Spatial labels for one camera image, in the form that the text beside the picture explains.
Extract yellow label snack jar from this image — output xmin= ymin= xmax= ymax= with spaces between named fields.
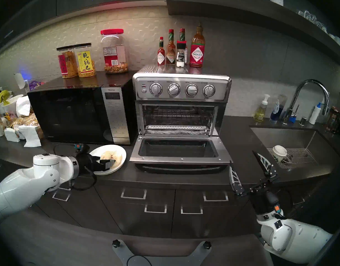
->
xmin=75 ymin=43 xmax=96 ymax=78

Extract blue dish brush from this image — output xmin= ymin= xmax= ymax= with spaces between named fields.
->
xmin=289 ymin=104 xmax=300 ymax=123

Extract large red lid jar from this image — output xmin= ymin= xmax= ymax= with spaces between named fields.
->
xmin=101 ymin=29 xmax=129 ymax=74

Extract brown glass bottle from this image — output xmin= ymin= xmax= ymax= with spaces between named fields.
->
xmin=327 ymin=107 xmax=339 ymax=131

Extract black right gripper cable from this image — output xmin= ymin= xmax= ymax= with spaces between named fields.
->
xmin=273 ymin=191 xmax=294 ymax=220

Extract white bottle with blue cap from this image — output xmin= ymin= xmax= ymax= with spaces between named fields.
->
xmin=309 ymin=103 xmax=322 ymax=125

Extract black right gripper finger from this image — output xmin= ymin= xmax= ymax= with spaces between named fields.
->
xmin=252 ymin=150 xmax=279 ymax=180
xmin=229 ymin=161 xmax=246 ymax=197

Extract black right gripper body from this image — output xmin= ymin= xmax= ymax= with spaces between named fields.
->
xmin=236 ymin=174 xmax=282 ymax=215

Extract yellow liquid soap dispenser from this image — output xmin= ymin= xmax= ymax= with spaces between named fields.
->
xmin=253 ymin=94 xmax=270 ymax=122

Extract purple snack bag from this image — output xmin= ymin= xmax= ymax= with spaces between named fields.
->
xmin=28 ymin=80 xmax=45 ymax=91

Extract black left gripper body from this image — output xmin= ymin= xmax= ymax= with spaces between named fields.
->
xmin=76 ymin=153 xmax=103 ymax=176

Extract blue dish soap bottle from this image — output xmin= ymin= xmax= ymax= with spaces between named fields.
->
xmin=270 ymin=95 xmax=288 ymax=122

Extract dark lower kitchen cabinet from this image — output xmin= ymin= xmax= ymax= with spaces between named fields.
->
xmin=0 ymin=155 xmax=284 ymax=239

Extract black cap salt grinder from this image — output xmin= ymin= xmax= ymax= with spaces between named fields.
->
xmin=176 ymin=41 xmax=186 ymax=68

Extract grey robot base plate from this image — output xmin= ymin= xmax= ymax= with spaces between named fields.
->
xmin=112 ymin=240 xmax=212 ymax=266

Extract foil lined oven tray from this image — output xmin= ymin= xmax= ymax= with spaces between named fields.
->
xmin=144 ymin=125 xmax=210 ymax=135

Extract medium orange Tabasco bottle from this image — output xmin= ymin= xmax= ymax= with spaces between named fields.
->
xmin=166 ymin=29 xmax=176 ymax=66

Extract black microwave oven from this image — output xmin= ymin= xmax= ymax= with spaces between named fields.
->
xmin=28 ymin=71 xmax=137 ymax=145

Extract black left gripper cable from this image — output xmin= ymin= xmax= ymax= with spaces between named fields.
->
xmin=53 ymin=143 xmax=98 ymax=191

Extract clear bag of bread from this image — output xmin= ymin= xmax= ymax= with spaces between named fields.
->
xmin=10 ymin=112 xmax=44 ymax=138

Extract pale bagel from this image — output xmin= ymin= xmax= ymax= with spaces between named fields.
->
xmin=100 ymin=151 xmax=122 ymax=169

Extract large Tabasco sauce bottle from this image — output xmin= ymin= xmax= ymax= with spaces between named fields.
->
xmin=189 ymin=21 xmax=206 ymax=68

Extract wire sink grid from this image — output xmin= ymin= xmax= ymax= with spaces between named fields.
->
xmin=268 ymin=148 xmax=317 ymax=169

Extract small red Tabasco bottle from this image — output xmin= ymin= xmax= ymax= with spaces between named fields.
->
xmin=158 ymin=37 xmax=165 ymax=66

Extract stainless steel sink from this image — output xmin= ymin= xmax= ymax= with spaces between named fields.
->
xmin=249 ymin=126 xmax=340 ymax=174

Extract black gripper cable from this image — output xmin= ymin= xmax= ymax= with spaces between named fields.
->
xmin=53 ymin=143 xmax=98 ymax=191
xmin=273 ymin=191 xmax=294 ymax=220

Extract crumpled white paper napkin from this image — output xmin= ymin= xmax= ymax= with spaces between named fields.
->
xmin=16 ymin=96 xmax=31 ymax=117

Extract stainless steel toaster oven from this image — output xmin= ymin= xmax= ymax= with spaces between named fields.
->
xmin=132 ymin=64 xmax=232 ymax=138

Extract round white plate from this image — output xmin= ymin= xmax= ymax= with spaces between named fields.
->
xmin=89 ymin=145 xmax=127 ymax=176

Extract wire oven rack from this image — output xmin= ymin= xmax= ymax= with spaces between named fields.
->
xmin=142 ymin=105 xmax=215 ymax=126

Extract glass toaster oven door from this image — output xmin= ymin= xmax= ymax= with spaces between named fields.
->
xmin=130 ymin=134 xmax=233 ymax=174

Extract red label snack jar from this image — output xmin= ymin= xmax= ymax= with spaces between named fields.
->
xmin=56 ymin=45 xmax=79 ymax=79

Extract chrome gooseneck faucet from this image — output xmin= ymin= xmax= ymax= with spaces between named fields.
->
xmin=282 ymin=79 xmax=330 ymax=125

